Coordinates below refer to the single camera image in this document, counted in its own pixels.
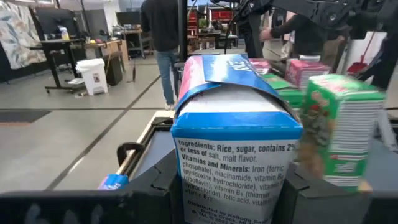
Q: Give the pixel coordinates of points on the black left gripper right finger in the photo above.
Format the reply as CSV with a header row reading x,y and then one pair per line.
x,y
311,202

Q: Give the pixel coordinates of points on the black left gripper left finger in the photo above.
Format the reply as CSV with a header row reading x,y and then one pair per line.
x,y
155,177

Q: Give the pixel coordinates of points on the blue Rice Krispies cereal box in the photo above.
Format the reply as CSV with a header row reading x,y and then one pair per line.
x,y
113,182
233,140

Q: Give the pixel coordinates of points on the green Apple Jacks cereal box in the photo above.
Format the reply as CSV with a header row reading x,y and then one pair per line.
x,y
275,81
290,96
345,130

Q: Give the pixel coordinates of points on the pink Raisin Bran cereal box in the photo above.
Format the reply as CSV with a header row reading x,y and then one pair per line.
x,y
259,63
306,73

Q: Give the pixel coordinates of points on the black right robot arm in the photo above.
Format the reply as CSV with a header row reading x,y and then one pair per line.
x,y
342,15

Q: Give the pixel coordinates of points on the black trash bin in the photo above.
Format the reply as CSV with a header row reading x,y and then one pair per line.
x,y
113,70

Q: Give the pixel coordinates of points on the white trash bin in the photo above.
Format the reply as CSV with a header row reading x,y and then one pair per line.
x,y
93,77

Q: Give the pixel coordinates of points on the wooden workbench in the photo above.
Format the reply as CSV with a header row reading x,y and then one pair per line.
x,y
109,46

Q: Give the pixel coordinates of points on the red dustpan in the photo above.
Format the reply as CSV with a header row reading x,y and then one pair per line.
x,y
357,67

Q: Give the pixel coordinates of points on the metal cart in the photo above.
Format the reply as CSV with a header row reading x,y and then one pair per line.
x,y
133,32

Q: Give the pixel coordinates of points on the person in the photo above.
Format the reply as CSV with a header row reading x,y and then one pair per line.
x,y
298,31
388,56
163,31
252,31

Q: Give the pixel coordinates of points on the black orange-edged floor mat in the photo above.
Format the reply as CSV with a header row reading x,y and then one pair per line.
x,y
18,115

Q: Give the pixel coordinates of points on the white panel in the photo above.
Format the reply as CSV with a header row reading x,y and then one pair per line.
x,y
354,49

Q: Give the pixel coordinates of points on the black rolling desk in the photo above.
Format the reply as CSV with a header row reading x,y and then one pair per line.
x,y
56,42

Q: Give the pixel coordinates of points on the spray bottle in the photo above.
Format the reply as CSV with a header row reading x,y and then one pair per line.
x,y
64,33

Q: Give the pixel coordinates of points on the red storage bins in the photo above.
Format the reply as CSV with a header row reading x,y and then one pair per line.
x,y
222,15

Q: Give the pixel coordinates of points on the black monitor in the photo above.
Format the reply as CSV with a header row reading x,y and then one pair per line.
x,y
56,20

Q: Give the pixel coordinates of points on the floral print hanging cloth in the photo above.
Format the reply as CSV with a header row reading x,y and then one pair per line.
x,y
18,37

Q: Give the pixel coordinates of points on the black rig upright post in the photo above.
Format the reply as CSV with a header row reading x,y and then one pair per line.
x,y
183,31

